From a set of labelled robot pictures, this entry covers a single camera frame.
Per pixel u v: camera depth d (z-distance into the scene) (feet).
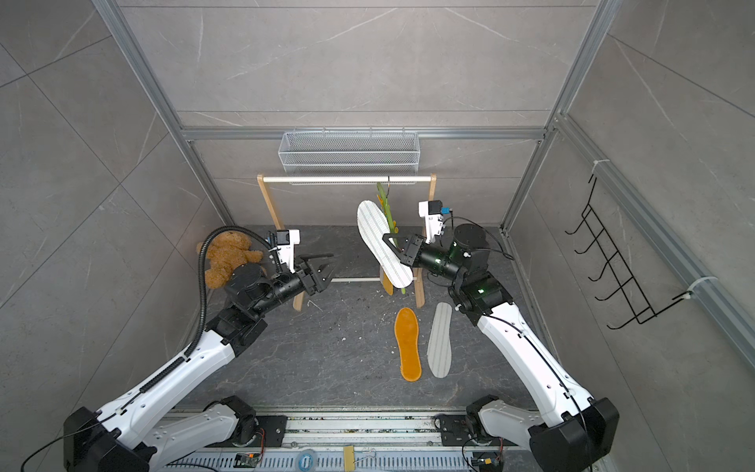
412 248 1.83
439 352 2.87
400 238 2.00
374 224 2.12
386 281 2.03
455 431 2.40
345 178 2.22
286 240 1.91
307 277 1.88
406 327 3.01
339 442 2.39
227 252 3.31
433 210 1.91
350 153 3.19
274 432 2.40
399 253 1.99
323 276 1.94
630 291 2.12
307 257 2.15
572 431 1.19
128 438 1.28
